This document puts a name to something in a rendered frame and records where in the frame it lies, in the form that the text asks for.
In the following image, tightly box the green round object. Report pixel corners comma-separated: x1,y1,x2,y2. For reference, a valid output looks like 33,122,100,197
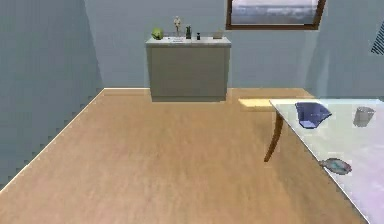
151,27,165,41

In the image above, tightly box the thin pale painted vase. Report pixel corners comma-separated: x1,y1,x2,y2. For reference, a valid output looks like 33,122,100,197
173,15,182,38

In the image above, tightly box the grey cupboard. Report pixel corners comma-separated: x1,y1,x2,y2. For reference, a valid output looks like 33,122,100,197
145,36,232,103

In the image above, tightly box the blue bowl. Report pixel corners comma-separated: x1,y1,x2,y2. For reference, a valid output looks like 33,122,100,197
294,101,333,130

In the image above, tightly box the brown framed window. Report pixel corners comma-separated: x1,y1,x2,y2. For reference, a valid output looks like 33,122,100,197
225,0,327,31

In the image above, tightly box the grey blue flat dish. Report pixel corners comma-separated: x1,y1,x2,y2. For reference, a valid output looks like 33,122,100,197
318,157,353,176

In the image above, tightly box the glass table with brown legs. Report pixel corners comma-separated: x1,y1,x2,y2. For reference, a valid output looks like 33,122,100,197
263,98,384,224

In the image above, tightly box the grey cup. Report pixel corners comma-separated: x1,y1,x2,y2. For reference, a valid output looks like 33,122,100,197
352,106,376,128

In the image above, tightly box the dark striped wall vent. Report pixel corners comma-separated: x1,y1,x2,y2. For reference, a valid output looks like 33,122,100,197
370,20,384,56

